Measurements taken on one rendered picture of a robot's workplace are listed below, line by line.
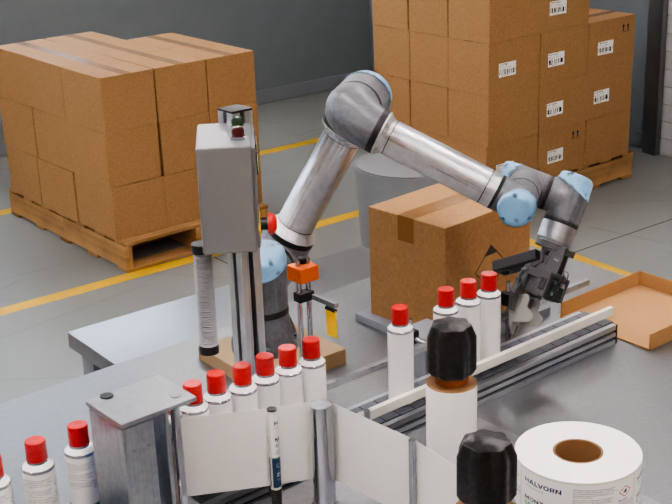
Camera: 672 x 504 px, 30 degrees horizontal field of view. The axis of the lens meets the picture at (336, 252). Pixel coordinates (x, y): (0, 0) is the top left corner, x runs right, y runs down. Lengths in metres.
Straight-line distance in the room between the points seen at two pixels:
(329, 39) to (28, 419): 6.65
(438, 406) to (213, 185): 0.53
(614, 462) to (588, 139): 4.71
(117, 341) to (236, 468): 0.91
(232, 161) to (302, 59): 6.86
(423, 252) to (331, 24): 6.33
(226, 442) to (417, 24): 4.38
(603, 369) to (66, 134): 3.70
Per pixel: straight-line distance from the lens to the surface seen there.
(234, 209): 2.13
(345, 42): 9.16
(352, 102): 2.57
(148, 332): 3.03
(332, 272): 3.32
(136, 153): 5.73
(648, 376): 2.77
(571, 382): 2.72
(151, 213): 5.83
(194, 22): 8.43
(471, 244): 2.83
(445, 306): 2.51
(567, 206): 2.67
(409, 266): 2.86
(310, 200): 2.77
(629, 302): 3.14
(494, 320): 2.61
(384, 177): 4.87
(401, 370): 2.46
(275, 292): 2.72
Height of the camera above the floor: 2.02
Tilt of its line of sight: 20 degrees down
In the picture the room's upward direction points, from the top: 2 degrees counter-clockwise
